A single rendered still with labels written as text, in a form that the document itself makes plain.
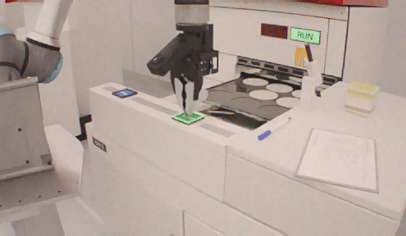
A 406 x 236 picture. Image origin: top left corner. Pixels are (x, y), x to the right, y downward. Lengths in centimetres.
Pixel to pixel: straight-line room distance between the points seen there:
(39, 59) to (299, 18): 87
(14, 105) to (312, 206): 69
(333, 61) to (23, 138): 98
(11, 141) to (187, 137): 44
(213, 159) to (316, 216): 24
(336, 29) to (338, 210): 72
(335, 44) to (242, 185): 66
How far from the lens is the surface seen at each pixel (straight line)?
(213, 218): 77
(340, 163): 62
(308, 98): 83
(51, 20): 102
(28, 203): 80
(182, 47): 67
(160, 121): 77
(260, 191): 64
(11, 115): 85
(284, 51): 124
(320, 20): 117
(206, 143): 68
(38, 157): 90
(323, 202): 58
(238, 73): 137
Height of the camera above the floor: 126
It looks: 23 degrees down
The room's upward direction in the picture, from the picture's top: straight up
